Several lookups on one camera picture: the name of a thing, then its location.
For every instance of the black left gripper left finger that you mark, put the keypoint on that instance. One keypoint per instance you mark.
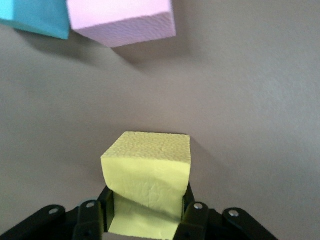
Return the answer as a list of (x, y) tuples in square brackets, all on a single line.
[(86, 220)]

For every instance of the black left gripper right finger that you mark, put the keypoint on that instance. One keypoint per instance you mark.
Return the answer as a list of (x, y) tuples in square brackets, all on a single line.
[(198, 222)]

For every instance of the yellow foam cube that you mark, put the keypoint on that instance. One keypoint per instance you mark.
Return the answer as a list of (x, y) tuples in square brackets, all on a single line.
[(145, 170)]

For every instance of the pink foam cube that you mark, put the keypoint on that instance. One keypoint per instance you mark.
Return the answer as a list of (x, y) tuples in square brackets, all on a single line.
[(120, 20)]

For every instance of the brown paper table cover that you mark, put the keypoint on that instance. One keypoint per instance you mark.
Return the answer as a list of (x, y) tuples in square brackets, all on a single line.
[(200, 100)]

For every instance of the blue foam cube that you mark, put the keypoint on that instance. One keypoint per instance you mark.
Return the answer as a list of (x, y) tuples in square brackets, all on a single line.
[(37, 15)]

